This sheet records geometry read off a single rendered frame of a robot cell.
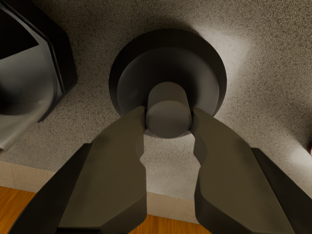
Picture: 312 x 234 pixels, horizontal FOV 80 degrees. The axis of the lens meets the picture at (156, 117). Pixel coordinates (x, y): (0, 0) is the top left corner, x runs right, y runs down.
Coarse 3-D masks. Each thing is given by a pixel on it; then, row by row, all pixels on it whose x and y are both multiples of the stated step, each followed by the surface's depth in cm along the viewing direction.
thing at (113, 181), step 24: (120, 120) 10; (144, 120) 12; (96, 144) 9; (120, 144) 9; (96, 168) 8; (120, 168) 8; (144, 168) 8; (72, 192) 7; (96, 192) 7; (120, 192) 7; (144, 192) 7; (72, 216) 6; (96, 216) 6; (120, 216) 6; (144, 216) 7
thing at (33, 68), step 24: (24, 24) 12; (0, 72) 9; (24, 72) 11; (48, 72) 13; (0, 96) 9; (24, 96) 11; (48, 96) 13; (0, 120) 9; (24, 120) 11; (0, 144) 10
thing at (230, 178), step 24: (192, 120) 12; (216, 120) 10; (216, 144) 9; (240, 144) 9; (216, 168) 8; (240, 168) 8; (216, 192) 7; (240, 192) 7; (264, 192) 7; (216, 216) 6; (240, 216) 6; (264, 216) 6
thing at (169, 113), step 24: (144, 48) 12; (168, 48) 12; (192, 48) 12; (120, 72) 13; (144, 72) 13; (168, 72) 13; (192, 72) 13; (216, 72) 13; (120, 96) 14; (144, 96) 14; (168, 96) 11; (192, 96) 14; (216, 96) 13; (168, 120) 11
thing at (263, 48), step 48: (48, 0) 14; (96, 0) 14; (144, 0) 14; (192, 0) 14; (240, 0) 13; (288, 0) 13; (96, 48) 16; (240, 48) 15; (288, 48) 15; (96, 96) 18; (240, 96) 18; (288, 96) 17; (48, 144) 21; (144, 144) 21; (192, 144) 21; (288, 144) 20; (192, 192) 25
